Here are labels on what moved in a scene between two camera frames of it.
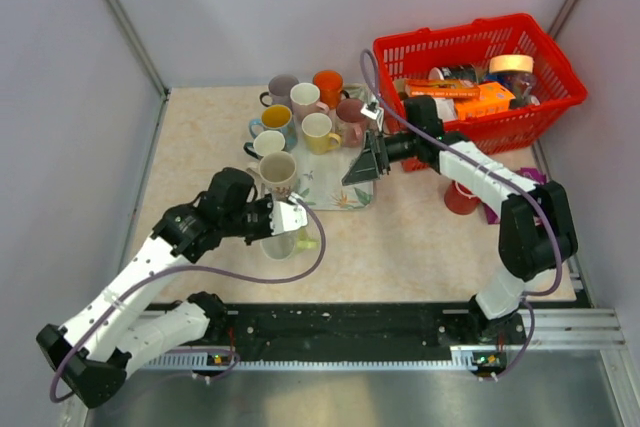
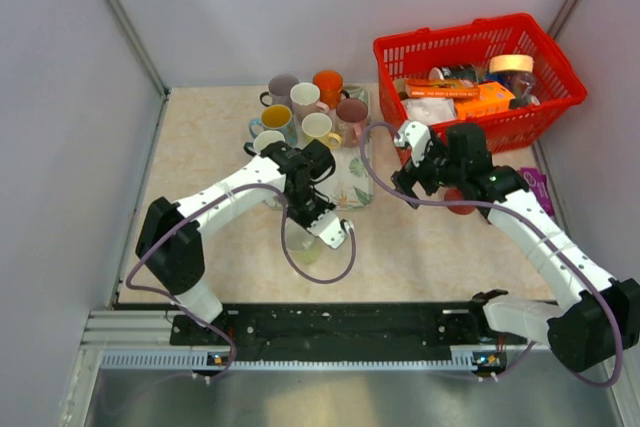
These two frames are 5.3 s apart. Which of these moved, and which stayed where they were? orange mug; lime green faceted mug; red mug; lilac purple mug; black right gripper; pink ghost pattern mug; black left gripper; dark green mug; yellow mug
Moved: black right gripper; lime green faceted mug; black left gripper
Stayed: pink ghost pattern mug; red mug; orange mug; yellow mug; dark green mug; lilac purple mug
